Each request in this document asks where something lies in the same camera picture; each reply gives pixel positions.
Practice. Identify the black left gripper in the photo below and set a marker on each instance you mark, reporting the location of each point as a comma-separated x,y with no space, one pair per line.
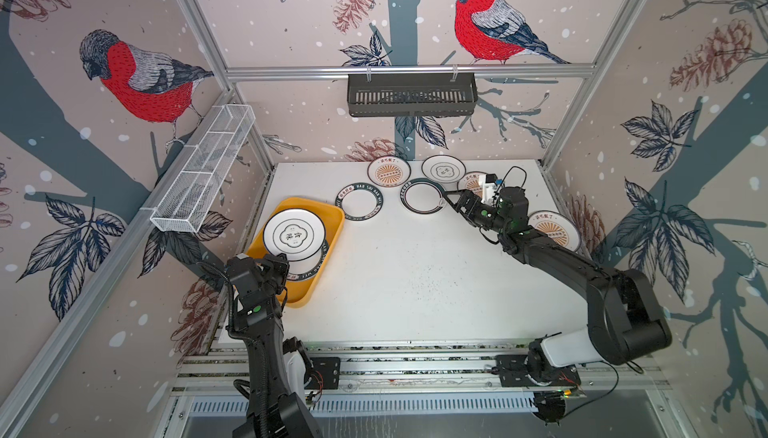
268,261

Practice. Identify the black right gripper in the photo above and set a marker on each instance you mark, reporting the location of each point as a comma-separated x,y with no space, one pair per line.
470,199

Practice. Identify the green rim plate front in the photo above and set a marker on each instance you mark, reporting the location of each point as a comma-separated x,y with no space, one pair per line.
304,270

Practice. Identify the white black motif plate front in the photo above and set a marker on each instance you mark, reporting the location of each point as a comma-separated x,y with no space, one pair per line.
297,233

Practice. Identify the white black motif plate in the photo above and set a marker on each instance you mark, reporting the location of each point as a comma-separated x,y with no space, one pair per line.
443,169
297,233

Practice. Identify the orange sunburst plate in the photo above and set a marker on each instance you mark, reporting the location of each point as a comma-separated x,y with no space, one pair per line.
389,172
473,181
557,227

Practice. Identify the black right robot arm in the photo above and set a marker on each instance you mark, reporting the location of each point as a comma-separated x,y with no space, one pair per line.
624,318

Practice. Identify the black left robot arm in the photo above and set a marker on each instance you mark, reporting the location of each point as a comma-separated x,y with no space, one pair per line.
255,318

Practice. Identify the yellow plastic bin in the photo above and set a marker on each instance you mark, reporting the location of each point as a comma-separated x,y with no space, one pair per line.
299,294

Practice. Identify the white black motif plate back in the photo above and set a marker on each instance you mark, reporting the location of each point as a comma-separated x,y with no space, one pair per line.
443,169

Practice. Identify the red green rim plate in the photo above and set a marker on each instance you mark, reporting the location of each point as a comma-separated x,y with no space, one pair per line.
422,196

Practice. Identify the green rim plate back left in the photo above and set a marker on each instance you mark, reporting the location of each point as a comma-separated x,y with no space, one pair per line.
359,201

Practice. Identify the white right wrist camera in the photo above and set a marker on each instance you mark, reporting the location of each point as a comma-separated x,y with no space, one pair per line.
489,184

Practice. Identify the white mesh wire shelf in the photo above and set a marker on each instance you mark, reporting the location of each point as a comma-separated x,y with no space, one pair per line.
191,195

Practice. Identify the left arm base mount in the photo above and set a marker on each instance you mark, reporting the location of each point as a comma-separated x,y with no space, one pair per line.
322,373

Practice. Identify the aluminium rail bed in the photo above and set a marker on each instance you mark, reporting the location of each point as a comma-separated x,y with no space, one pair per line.
393,369

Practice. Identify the black hanging wire basket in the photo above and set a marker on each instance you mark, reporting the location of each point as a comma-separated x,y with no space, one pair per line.
412,95

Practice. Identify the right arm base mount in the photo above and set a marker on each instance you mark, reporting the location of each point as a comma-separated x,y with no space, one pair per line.
518,371

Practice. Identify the aluminium frame crossbar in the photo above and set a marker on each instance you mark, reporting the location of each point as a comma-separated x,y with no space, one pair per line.
242,75

